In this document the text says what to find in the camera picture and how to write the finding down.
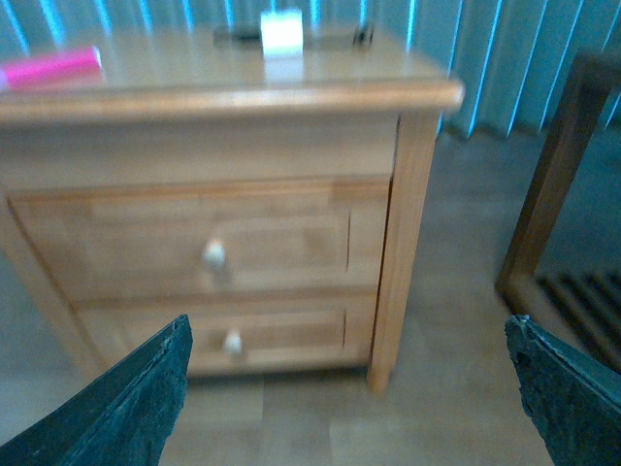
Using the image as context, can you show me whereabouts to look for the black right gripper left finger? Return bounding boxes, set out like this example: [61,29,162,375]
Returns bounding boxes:
[1,315,193,465]

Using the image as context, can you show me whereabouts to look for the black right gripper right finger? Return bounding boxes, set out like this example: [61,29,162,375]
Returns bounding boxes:
[505,315,620,465]

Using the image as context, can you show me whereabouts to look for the wooden drawer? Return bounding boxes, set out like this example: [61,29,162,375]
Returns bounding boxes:
[11,178,388,303]
[77,294,376,377]

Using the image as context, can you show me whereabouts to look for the pink marker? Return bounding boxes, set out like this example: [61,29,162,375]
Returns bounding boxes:
[1,46,102,92]

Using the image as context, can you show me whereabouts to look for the dark wooden shelf rack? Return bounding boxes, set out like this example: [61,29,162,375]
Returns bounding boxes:
[495,48,620,371]

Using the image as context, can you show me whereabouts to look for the wooden nightstand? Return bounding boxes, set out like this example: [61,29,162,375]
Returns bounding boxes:
[1,29,465,393]

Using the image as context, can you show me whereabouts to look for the grey vertical blinds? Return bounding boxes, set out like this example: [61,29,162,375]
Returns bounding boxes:
[1,1,620,135]

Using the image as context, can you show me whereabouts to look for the white charger adapter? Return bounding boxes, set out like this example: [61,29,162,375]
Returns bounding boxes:
[260,9,304,58]

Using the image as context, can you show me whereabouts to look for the black usb cable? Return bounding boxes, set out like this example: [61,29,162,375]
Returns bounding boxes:
[212,21,376,49]

